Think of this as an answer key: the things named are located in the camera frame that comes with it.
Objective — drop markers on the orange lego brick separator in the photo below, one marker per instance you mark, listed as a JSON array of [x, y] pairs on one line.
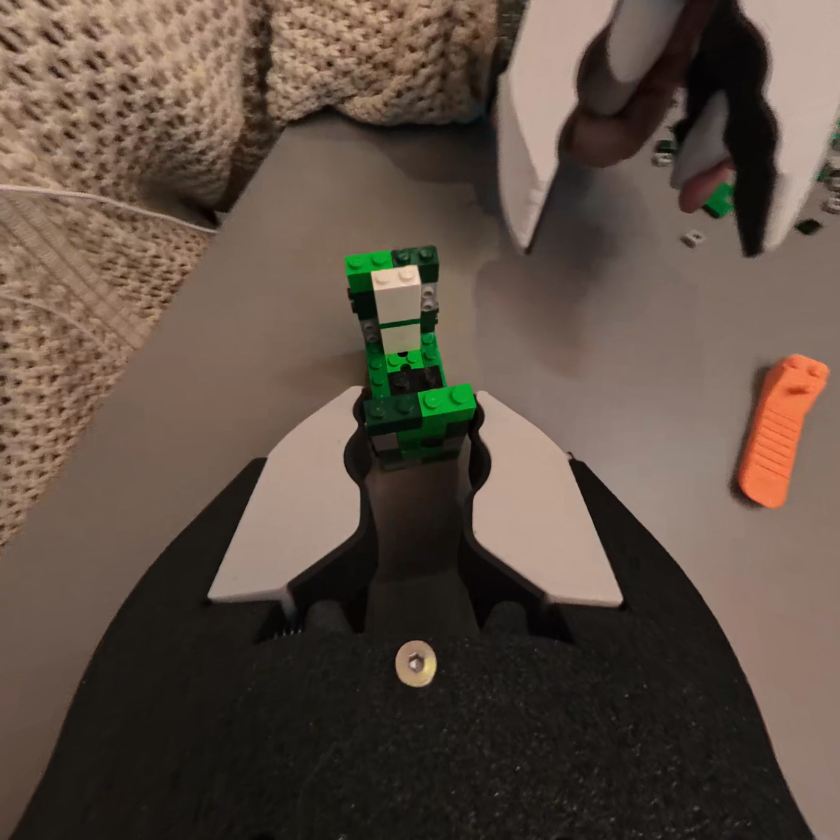
[[781, 433]]

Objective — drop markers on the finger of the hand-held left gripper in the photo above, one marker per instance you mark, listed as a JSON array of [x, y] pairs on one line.
[[807, 79], [525, 118]]

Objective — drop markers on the person's knit sweater torso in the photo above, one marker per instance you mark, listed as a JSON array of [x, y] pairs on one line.
[[98, 98]]

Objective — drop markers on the dark green lego piece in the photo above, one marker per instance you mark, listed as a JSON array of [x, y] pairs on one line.
[[807, 227]]

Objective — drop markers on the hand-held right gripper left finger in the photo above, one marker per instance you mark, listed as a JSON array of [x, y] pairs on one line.
[[295, 518]]

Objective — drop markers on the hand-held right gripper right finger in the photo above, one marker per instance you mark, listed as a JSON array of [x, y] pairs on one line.
[[538, 518]]

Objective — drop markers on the person's left hand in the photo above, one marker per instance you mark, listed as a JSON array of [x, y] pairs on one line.
[[610, 141]]

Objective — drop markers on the green lego creeper model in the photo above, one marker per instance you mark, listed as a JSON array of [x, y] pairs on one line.
[[394, 367]]

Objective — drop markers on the green lego brick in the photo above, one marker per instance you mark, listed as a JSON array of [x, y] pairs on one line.
[[720, 202]]

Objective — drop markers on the person's left forearm knit sleeve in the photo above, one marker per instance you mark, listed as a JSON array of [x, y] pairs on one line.
[[380, 59]]

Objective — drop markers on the small grey lego piece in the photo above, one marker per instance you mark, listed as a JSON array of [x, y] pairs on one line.
[[663, 152]]

